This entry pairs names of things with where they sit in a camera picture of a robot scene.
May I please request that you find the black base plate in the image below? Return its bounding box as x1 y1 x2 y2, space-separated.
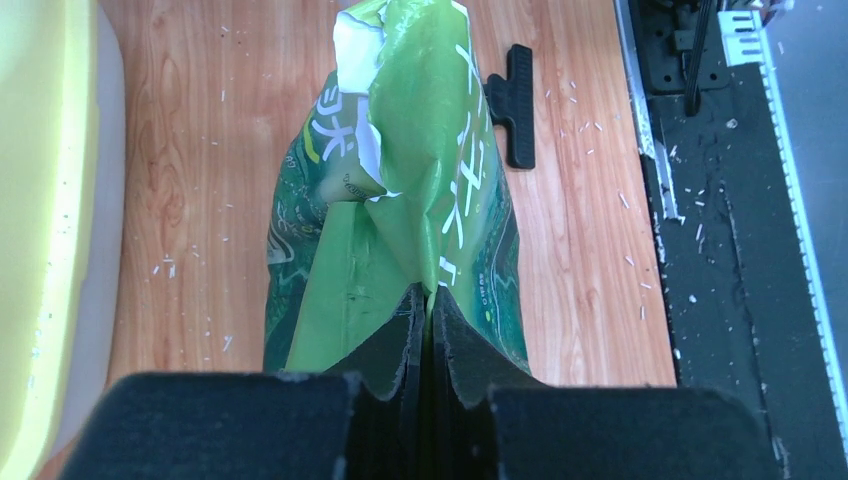
625 0 848 480

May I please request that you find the yellow litter box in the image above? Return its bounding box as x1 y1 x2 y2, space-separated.
1 1 126 479

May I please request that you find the aluminium frame rail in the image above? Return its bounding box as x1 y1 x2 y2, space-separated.
612 0 848 458

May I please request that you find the green litter bag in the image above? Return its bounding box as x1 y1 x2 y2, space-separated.
263 1 529 373

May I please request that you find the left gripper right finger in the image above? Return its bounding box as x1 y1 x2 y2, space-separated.
432 288 779 479

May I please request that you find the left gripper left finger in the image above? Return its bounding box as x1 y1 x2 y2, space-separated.
60 284 425 479

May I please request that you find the black bag clip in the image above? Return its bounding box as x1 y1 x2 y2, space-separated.
484 44 536 170

